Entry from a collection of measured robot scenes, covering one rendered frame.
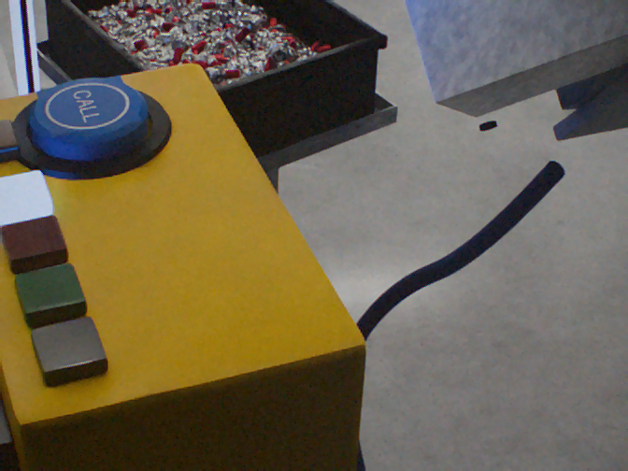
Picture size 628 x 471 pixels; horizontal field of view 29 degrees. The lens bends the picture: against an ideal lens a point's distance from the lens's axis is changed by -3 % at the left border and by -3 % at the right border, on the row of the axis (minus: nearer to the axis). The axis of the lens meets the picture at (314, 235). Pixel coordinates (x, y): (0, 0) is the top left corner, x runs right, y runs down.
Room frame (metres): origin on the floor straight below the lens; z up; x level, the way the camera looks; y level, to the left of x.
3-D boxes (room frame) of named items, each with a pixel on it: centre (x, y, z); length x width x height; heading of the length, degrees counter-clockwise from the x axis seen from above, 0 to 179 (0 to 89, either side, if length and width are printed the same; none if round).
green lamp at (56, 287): (0.26, 0.07, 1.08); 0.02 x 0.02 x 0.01; 23
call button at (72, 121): (0.35, 0.08, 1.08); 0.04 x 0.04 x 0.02
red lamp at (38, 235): (0.28, 0.08, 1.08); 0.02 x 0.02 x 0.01; 23
